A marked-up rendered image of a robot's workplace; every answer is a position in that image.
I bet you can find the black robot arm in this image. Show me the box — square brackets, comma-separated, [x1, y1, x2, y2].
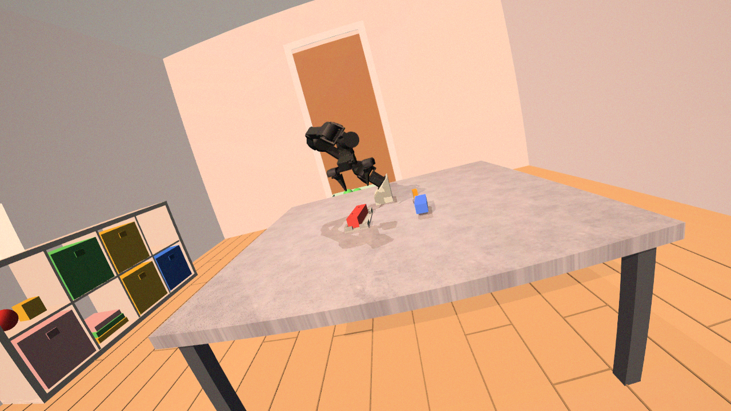
[305, 122, 385, 189]

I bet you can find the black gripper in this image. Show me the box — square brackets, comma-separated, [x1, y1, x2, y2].
[327, 148, 375, 191]

